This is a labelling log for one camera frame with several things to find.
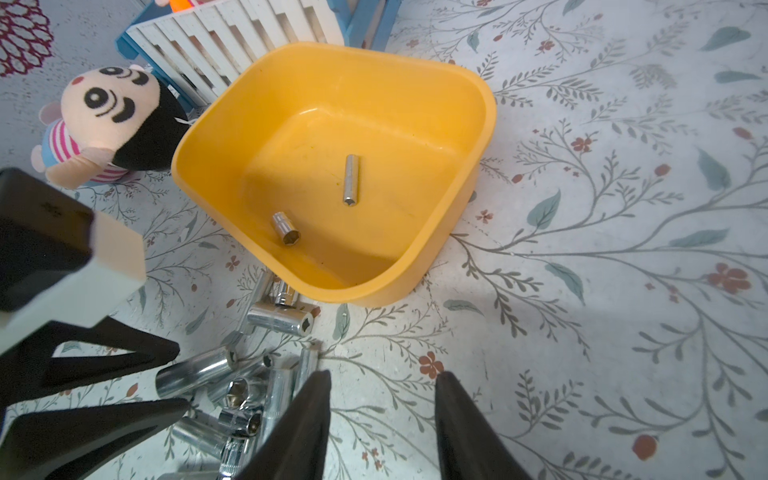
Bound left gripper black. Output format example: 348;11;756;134
1;168;180;411

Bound metal socket near box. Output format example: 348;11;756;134
244;302;314;337

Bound yellow plastic storage box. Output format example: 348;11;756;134
171;42;497;307

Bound metal socket in pile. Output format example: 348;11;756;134
218;406;263;437

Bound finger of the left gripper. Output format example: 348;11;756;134
1;398;190;479

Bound white and blue toy crib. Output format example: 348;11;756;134
116;0;400;111

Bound large metal socket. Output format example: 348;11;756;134
155;346;237;399

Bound long thin metal socket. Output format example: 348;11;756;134
343;154;360;206

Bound short metal socket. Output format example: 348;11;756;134
271;211;301;246

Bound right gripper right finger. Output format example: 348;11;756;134
435;371;531;480

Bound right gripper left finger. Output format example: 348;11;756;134
235;370;332;479

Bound plush doll on table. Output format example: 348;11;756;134
30;66;190;189

